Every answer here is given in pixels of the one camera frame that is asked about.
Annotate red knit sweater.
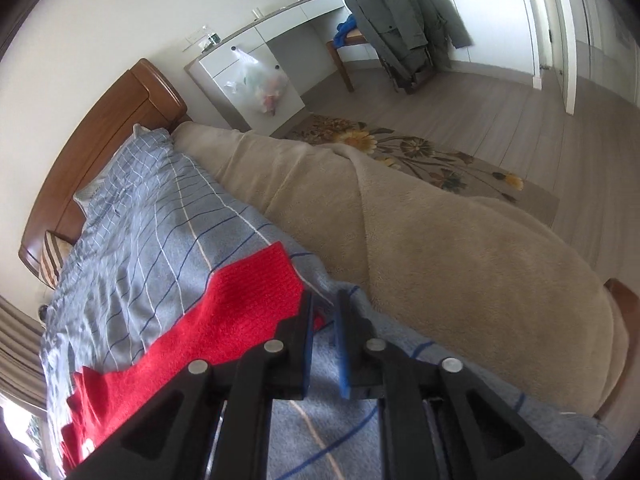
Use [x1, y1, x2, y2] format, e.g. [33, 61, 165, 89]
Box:
[61, 242, 303, 472]

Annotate beige fleece blanket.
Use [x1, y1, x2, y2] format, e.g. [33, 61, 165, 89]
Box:
[172, 122, 613, 415]

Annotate beige curtain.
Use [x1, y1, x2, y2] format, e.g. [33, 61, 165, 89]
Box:
[0, 298, 47, 418]

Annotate blue checked duvet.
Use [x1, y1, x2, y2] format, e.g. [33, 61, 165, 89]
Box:
[40, 129, 615, 479]

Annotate wooden bed footboard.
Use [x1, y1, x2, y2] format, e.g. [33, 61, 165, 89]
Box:
[597, 278, 639, 419]

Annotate striped brown pillow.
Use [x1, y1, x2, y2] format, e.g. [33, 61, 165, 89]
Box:
[39, 231, 73, 289]

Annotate floral floor rug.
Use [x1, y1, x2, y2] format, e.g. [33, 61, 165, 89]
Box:
[284, 114, 559, 226]

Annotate grey pillow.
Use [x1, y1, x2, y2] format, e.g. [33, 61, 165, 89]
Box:
[73, 124, 150, 217]

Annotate wooden bed headboard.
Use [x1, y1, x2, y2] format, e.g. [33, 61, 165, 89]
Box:
[18, 58, 189, 276]

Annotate white plastic bag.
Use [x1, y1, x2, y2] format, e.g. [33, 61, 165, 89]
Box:
[224, 47, 288, 116]

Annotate wooden chair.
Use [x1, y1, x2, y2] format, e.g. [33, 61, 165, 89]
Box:
[326, 29, 381, 93]

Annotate grey hanging coat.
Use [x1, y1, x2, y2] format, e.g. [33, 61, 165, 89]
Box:
[344, 0, 473, 93]

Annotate blue cloth on chair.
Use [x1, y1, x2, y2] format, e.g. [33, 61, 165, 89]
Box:
[333, 14, 358, 49]

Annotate white door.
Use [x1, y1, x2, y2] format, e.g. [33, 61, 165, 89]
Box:
[528, 0, 578, 115]

